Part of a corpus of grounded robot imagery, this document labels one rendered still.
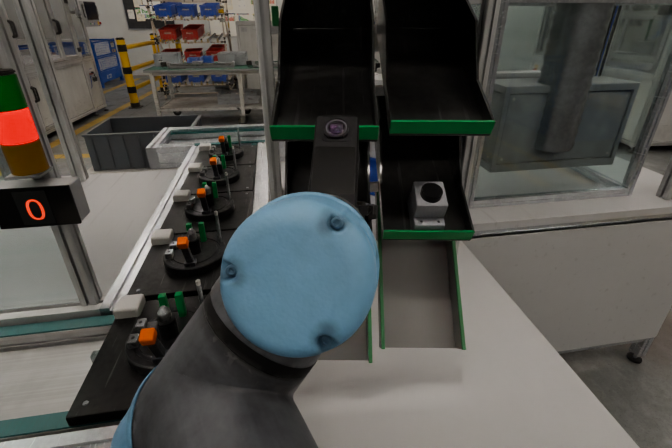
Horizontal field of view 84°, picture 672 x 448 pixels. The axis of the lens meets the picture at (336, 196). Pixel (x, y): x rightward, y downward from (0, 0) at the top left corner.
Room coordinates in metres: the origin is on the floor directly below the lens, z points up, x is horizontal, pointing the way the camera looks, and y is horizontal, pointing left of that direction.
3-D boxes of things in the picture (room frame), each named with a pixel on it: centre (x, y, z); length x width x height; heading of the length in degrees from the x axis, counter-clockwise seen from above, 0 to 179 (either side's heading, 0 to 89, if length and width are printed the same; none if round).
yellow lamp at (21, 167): (0.56, 0.50, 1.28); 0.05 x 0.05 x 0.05
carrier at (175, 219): (0.97, 0.37, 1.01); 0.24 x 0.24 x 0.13; 9
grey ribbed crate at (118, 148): (2.40, 1.24, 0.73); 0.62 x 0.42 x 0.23; 99
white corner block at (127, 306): (0.56, 0.40, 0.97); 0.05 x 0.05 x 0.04; 9
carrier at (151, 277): (0.73, 0.33, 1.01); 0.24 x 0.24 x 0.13; 9
